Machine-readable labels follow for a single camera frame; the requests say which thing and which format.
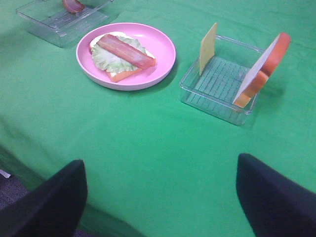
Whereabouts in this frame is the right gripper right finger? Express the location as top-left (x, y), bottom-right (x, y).
top-left (236, 154), bottom-right (316, 237)

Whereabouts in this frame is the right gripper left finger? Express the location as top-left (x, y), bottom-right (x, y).
top-left (0, 159), bottom-right (87, 237)

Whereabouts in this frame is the bread slice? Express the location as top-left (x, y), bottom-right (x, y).
top-left (233, 32), bottom-right (291, 108)
top-left (89, 31), bottom-right (157, 82)

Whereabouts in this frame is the green lettuce leaf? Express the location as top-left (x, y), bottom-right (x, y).
top-left (90, 35), bottom-right (147, 74)

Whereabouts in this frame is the yellow cheese slice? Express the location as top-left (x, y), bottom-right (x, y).
top-left (199, 23), bottom-right (217, 76)

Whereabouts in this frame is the bacon strip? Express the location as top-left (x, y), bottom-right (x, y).
top-left (62, 0), bottom-right (85, 13)
top-left (97, 34), bottom-right (156, 70)

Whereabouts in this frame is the right clear plastic tray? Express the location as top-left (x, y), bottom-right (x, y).
top-left (180, 35), bottom-right (264, 126)

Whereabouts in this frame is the clear plastic tray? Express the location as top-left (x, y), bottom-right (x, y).
top-left (180, 35), bottom-right (264, 126)
top-left (16, 0), bottom-right (113, 47)

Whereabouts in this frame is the left clear plastic tray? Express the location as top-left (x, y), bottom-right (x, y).
top-left (16, 0), bottom-right (113, 47)

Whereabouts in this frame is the pink round plate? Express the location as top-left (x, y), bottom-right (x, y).
top-left (76, 22), bottom-right (176, 91)

